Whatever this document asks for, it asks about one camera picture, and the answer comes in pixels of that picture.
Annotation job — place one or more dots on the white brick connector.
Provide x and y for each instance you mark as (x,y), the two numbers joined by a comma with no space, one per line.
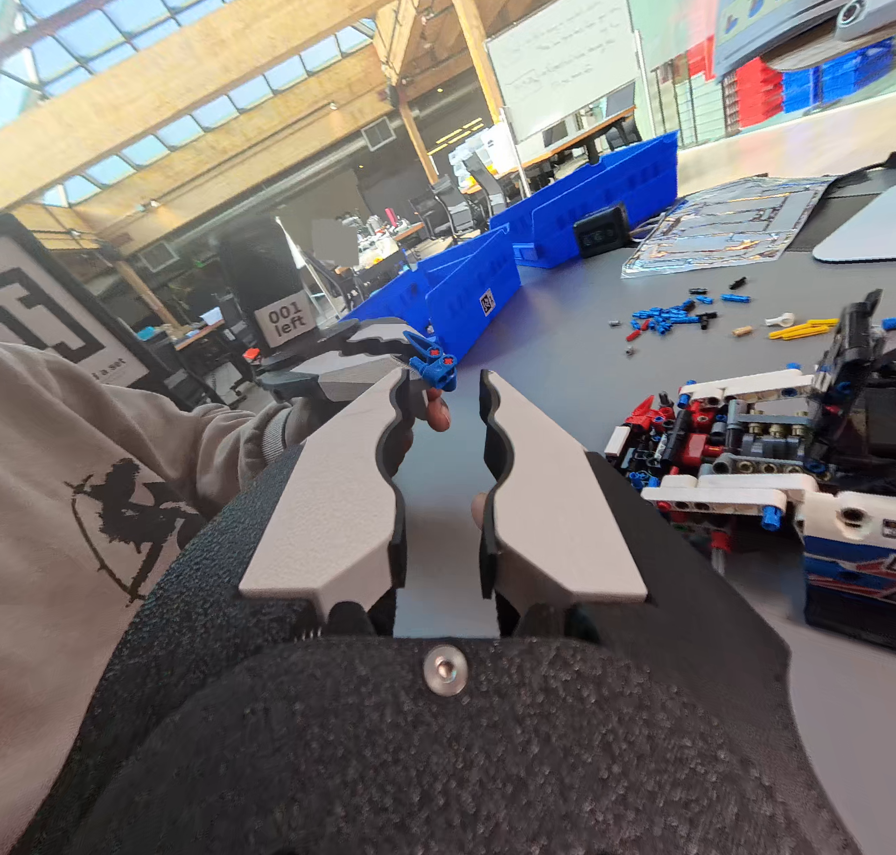
(779,320)

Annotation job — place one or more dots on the blue toy brick assembly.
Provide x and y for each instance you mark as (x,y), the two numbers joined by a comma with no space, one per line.
(441,372)

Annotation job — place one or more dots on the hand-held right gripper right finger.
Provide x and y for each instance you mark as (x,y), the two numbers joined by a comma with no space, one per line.
(560,526)

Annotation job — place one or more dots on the black charging dock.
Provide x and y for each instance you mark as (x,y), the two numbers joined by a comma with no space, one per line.
(602,232)

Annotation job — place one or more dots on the person's left forearm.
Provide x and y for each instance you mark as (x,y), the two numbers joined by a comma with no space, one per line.
(238,442)

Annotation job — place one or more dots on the shiny sticker sheet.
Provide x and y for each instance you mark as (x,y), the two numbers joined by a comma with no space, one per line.
(728,225)

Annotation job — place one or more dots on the person's right hand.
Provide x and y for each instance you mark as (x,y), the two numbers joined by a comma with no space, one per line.
(480,511)

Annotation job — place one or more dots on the person's left hand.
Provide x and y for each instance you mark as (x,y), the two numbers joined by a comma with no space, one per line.
(438,411)

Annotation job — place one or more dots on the toy brick car model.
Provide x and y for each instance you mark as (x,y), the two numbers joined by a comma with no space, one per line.
(770,449)

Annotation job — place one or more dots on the whiteboard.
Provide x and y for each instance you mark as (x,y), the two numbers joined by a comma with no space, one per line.
(560,50)

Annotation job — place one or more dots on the pile of small brick pins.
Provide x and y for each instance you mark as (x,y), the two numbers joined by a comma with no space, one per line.
(672,316)

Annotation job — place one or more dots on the person's beige hoodie torso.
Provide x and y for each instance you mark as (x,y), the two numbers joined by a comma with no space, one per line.
(70,589)

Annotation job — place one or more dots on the blue bin with square label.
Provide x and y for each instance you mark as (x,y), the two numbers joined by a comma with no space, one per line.
(476,295)

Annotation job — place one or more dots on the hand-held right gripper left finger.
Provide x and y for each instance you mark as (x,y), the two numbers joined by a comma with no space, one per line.
(329,519)

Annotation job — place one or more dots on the wall of coloured storage bins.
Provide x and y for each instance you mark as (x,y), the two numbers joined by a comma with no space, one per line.
(805,85)

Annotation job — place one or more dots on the white flat stand base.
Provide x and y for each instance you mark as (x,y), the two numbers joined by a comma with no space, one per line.
(861,232)

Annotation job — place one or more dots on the yellow brick beam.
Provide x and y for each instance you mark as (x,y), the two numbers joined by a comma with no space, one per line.
(805,329)

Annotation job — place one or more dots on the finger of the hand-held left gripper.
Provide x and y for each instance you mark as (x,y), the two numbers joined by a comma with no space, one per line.
(381,338)
(343,377)

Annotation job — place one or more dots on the grey desk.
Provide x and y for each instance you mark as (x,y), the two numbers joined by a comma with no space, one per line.
(560,351)

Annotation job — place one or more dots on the framed white sign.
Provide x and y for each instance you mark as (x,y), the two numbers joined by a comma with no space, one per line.
(63,309)

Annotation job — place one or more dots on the long blue plastic bin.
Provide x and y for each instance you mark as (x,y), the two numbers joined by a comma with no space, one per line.
(595,197)

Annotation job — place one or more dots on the instruction booklet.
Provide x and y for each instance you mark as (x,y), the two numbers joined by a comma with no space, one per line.
(770,1)

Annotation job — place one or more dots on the black office chair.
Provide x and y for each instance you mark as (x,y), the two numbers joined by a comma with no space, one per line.
(234,351)
(437,208)
(484,183)

